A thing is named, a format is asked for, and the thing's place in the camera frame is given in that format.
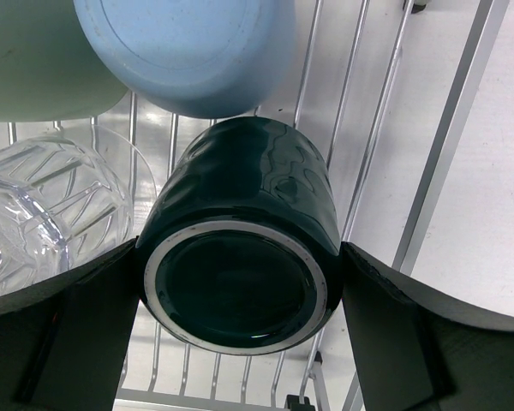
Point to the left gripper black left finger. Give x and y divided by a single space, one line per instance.
63 340

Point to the dark green mug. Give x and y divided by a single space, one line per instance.
240 253

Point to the silver wire dish rack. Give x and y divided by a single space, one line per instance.
344 78

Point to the clear glass cup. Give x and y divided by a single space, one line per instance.
67 197

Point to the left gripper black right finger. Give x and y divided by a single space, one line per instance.
417 348

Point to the blue cup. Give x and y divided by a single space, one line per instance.
201 59

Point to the light green cup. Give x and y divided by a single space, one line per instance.
48 70

